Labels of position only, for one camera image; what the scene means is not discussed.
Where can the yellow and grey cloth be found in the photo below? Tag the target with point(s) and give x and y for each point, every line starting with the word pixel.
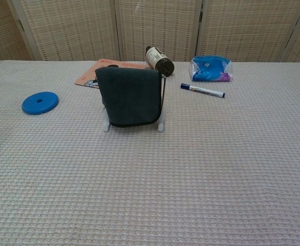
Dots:
pixel 131 97

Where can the dark brown labelled bottle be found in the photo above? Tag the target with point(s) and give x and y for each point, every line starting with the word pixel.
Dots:
pixel 162 65

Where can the white woven tablecloth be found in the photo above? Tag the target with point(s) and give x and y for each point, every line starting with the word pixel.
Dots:
pixel 149 184

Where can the blue capped whiteboard marker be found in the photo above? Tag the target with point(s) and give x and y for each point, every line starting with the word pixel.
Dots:
pixel 203 91

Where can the blue plastic packet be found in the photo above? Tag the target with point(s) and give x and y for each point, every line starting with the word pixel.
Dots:
pixel 206 70

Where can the cartoon girl mouse pad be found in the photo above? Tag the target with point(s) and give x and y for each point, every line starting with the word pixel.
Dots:
pixel 87 77

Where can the blue plastic disc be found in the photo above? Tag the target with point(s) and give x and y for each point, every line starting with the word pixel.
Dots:
pixel 31 105

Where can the woven folding screen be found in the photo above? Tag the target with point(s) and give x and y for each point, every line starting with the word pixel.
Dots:
pixel 75 28

